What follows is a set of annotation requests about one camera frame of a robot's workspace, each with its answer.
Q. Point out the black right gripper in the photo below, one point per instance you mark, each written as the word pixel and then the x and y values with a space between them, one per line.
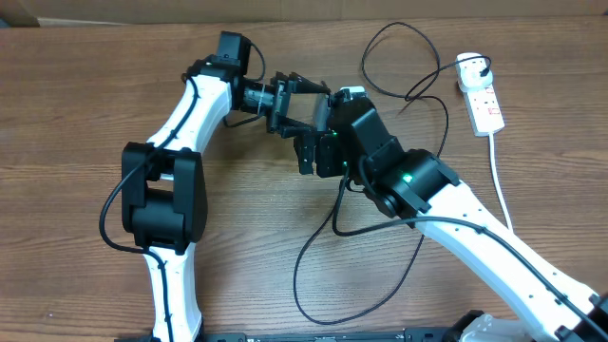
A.
pixel 329 146

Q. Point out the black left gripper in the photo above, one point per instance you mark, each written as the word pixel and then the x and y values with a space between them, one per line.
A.
pixel 275 117

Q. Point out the blue Galaxy smartphone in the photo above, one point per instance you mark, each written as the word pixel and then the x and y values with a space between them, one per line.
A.
pixel 321 111

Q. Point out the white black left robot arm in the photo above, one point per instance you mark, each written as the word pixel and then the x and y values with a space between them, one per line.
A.
pixel 164 202

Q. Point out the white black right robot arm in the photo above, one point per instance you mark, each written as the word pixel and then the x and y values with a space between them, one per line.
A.
pixel 415 188

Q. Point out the white charger plug adapter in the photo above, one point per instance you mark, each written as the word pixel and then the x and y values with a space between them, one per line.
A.
pixel 473 71

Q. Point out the white power extension strip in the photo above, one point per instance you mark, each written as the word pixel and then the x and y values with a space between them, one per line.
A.
pixel 484 111

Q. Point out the brown cardboard panel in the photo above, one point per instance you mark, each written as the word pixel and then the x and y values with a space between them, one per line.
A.
pixel 34 12

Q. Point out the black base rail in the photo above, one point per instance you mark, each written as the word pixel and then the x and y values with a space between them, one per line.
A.
pixel 426 334

